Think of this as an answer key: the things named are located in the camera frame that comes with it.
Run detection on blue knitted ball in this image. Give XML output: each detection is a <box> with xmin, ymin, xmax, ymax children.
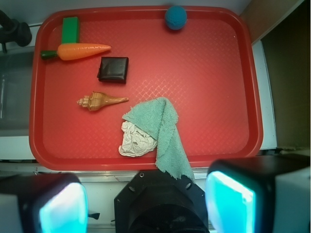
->
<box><xmin>165</xmin><ymin>6</ymin><xmax>187</xmax><ymax>31</ymax></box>

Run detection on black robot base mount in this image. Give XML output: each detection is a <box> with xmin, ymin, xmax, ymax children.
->
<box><xmin>114</xmin><ymin>170</ymin><xmax>209</xmax><ymax>233</ymax></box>

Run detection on green terry cloth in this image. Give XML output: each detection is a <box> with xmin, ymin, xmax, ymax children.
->
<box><xmin>122</xmin><ymin>97</ymin><xmax>194</xmax><ymax>181</ymax></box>

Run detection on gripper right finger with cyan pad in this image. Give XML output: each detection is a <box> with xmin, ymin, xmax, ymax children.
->
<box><xmin>205</xmin><ymin>155</ymin><xmax>311</xmax><ymax>233</ymax></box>

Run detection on orange toy carrot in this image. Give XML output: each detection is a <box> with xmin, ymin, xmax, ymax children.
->
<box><xmin>40</xmin><ymin>43</ymin><xmax>112</xmax><ymax>61</ymax></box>

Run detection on red plastic tray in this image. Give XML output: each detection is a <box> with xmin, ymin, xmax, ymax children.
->
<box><xmin>29</xmin><ymin>6</ymin><xmax>263</xmax><ymax>170</ymax></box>

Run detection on tan conch shell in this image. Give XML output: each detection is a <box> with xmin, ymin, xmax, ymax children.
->
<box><xmin>77</xmin><ymin>91</ymin><xmax>129</xmax><ymax>111</ymax></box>

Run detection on black clamp knob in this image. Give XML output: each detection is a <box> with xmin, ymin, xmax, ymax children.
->
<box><xmin>0</xmin><ymin>11</ymin><xmax>32</xmax><ymax>53</ymax></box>

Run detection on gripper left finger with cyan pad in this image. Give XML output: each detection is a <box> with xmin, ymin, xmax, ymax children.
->
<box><xmin>0</xmin><ymin>173</ymin><xmax>88</xmax><ymax>233</ymax></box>

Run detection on green rectangular block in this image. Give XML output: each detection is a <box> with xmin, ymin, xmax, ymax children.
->
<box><xmin>61</xmin><ymin>17</ymin><xmax>80</xmax><ymax>44</ymax></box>

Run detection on crumpled white paper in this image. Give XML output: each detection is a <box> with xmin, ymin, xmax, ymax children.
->
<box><xmin>119</xmin><ymin>121</ymin><xmax>157</xmax><ymax>157</ymax></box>

